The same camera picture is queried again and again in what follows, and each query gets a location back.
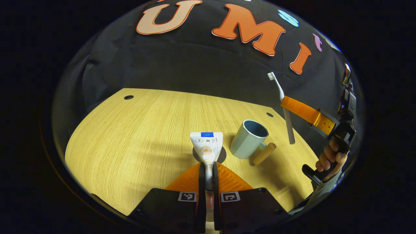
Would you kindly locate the white toothbrush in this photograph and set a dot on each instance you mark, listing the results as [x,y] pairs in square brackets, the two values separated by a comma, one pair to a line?
[288,126]

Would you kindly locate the dark brown round coaster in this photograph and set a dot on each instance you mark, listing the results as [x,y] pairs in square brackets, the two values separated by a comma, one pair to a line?
[222,155]

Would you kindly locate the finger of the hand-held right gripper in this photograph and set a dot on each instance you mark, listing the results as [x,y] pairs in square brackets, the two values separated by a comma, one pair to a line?
[300,107]

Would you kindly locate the white toothpaste tube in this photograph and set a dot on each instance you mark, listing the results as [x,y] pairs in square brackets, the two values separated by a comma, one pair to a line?
[206,146]

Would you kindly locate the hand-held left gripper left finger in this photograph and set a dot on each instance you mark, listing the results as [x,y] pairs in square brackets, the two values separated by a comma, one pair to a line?
[201,182]

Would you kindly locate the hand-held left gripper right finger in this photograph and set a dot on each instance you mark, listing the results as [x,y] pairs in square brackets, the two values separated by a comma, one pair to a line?
[215,182]

